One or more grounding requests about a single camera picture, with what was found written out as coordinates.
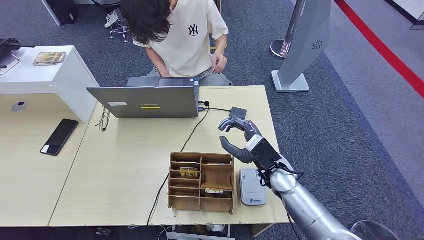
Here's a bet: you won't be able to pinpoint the person's left hand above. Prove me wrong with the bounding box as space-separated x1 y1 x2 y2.
210 51 229 75

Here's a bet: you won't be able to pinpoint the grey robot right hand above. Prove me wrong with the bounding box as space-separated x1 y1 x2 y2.
217 115 264 165

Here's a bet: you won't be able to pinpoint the person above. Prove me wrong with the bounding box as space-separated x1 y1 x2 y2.
119 0 235 88

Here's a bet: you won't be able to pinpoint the grey ID card reader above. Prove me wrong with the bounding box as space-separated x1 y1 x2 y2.
238 167 269 207

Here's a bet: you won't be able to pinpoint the upright gold room key card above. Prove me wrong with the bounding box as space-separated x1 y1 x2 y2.
179 166 200 180

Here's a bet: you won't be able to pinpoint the wooden card organizer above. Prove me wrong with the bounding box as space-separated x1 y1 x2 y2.
167 151 235 215

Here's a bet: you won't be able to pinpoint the small black box device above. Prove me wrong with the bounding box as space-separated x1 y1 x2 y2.
229 106 249 121

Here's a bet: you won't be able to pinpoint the grey laptop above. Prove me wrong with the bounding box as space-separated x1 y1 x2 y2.
86 77 201 119

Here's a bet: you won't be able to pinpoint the grey kiosk stand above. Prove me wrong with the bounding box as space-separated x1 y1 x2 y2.
270 0 332 94

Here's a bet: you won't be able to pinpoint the white object under table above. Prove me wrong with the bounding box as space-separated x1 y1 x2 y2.
205 223 226 234

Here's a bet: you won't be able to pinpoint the white shoe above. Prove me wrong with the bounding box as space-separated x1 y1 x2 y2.
104 9 120 29

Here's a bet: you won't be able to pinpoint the grey bar under table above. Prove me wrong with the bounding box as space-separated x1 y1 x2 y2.
165 231 237 240

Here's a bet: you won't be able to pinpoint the white desk cabinet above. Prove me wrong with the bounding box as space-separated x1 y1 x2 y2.
0 45 101 124

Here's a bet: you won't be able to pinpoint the transparent round cover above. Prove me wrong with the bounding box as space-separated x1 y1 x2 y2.
350 219 402 240

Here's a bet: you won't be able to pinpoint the black box case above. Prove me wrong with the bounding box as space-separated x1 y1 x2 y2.
46 0 81 27

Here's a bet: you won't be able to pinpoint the stack of gold cards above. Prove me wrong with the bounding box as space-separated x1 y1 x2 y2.
32 51 67 67

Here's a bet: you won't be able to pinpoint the black smartphone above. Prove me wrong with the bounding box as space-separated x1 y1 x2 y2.
39 118 80 157

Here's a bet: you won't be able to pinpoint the white platform with dark edge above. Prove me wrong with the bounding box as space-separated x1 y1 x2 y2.
383 0 424 32

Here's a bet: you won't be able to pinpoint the silver device stand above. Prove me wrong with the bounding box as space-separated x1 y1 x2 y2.
0 53 22 77

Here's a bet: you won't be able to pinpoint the black desk device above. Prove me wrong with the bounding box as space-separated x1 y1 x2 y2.
0 38 37 63

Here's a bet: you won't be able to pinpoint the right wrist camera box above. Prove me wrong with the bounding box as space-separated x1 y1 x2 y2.
246 134 283 172

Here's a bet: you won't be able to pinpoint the long black power cable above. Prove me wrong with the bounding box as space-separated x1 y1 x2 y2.
146 100 212 227

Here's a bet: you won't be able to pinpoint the thin black device cable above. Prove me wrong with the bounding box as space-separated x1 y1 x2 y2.
198 106 232 114

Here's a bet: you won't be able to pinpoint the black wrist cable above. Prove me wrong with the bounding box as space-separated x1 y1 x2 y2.
256 165 305 190

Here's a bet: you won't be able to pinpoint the chrome stanchion post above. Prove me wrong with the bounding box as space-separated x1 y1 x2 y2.
269 0 307 62

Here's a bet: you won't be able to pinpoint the black frame eyeglasses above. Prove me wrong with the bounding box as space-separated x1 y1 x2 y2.
95 105 111 133

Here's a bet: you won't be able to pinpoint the grey desk cable grommet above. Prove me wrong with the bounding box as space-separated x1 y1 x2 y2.
12 100 30 113

